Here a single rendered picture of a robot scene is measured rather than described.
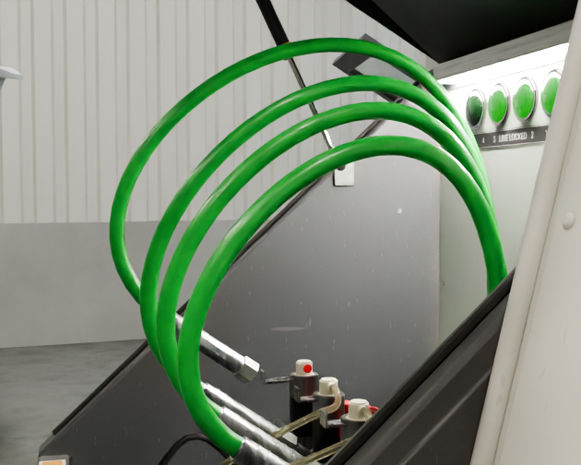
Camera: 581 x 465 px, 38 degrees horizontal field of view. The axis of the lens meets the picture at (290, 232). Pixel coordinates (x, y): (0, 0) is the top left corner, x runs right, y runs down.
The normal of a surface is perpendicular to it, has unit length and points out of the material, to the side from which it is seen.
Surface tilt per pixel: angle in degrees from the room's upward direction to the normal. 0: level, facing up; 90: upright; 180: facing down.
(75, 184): 90
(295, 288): 90
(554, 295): 76
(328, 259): 90
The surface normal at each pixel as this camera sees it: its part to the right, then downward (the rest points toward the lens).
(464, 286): -0.97, 0.01
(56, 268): 0.36, 0.05
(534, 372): -0.94, -0.22
